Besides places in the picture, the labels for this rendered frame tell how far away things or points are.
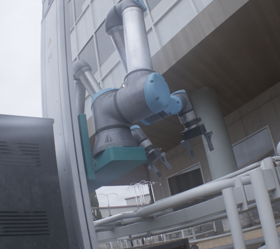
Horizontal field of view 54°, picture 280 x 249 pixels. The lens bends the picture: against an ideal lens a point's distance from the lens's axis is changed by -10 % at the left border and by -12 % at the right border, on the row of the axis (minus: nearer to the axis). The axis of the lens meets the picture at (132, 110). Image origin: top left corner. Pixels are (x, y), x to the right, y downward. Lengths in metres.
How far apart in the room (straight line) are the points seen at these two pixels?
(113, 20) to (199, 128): 0.73
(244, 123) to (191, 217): 7.35
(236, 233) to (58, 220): 0.58
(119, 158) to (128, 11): 0.76
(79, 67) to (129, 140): 0.87
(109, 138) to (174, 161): 9.30
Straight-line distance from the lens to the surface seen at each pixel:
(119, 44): 1.61
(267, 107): 8.17
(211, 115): 6.54
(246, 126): 8.49
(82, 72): 1.93
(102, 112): 1.24
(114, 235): 1.82
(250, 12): 5.10
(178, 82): 6.32
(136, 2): 1.59
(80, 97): 1.98
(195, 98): 6.80
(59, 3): 1.72
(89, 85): 1.88
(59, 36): 1.56
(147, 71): 1.22
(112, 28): 1.63
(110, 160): 1.12
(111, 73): 8.26
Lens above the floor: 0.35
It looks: 25 degrees up
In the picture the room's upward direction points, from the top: 12 degrees counter-clockwise
